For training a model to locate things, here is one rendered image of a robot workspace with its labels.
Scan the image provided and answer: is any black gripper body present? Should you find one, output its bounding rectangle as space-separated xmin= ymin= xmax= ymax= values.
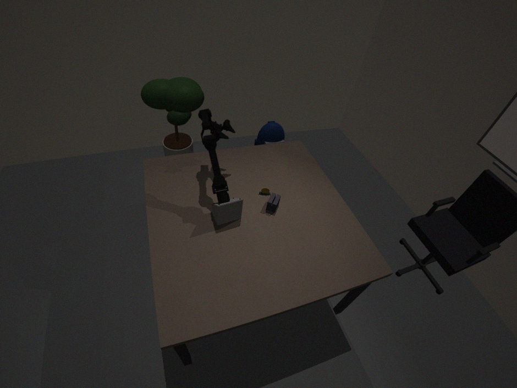
xmin=212 ymin=120 xmax=230 ymax=132

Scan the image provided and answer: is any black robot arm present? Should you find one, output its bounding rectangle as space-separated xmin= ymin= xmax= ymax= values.
xmin=198 ymin=109 xmax=230 ymax=204

